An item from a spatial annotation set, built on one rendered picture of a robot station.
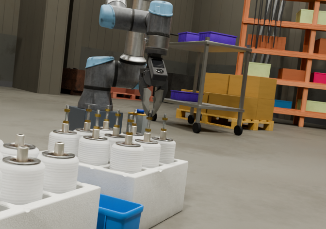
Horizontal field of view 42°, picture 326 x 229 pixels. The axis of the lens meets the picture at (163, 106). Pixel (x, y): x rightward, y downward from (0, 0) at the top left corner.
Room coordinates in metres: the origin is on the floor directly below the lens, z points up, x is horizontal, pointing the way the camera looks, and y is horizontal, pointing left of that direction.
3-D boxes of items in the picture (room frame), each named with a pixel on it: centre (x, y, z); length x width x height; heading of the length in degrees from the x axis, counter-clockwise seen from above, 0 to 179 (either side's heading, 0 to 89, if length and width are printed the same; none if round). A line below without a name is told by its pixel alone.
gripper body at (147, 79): (1.39, 0.04, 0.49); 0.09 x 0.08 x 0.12; 15
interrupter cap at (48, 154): (0.98, 0.23, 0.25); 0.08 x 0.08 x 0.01
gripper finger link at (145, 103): (1.38, 0.06, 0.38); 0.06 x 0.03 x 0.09; 15
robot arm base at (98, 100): (1.85, 0.29, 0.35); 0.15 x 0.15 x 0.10
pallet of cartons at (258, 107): (5.74, -0.83, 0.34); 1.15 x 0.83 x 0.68; 36
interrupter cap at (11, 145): (1.03, 0.33, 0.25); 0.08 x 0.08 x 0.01
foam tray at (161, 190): (1.42, 0.15, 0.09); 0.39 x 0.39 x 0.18; 65
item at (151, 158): (1.37, 0.04, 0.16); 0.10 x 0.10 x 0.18
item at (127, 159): (1.26, 0.09, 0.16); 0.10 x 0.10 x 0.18
